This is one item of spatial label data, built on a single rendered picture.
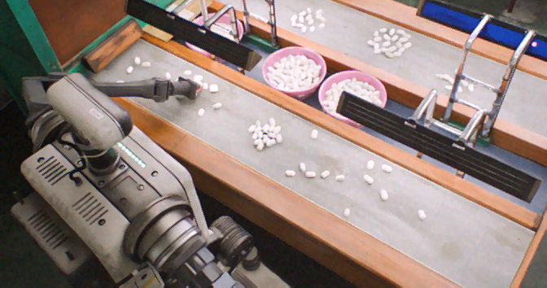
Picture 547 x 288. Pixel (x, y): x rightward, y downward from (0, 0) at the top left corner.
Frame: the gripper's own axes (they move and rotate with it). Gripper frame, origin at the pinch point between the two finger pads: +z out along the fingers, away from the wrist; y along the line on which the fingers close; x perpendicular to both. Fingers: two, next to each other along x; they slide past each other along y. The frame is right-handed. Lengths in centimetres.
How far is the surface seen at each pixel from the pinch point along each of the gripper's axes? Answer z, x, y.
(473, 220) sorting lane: 7, 0, -117
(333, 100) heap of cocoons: 23, -14, -48
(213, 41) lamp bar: -21.6, -24.4, -15.3
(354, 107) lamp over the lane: -20, -24, -73
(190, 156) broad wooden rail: -22.1, 18.7, -21.2
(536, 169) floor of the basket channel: 39, -19, -125
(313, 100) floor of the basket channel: 25.9, -10.0, -38.9
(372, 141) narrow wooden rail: 12, -9, -73
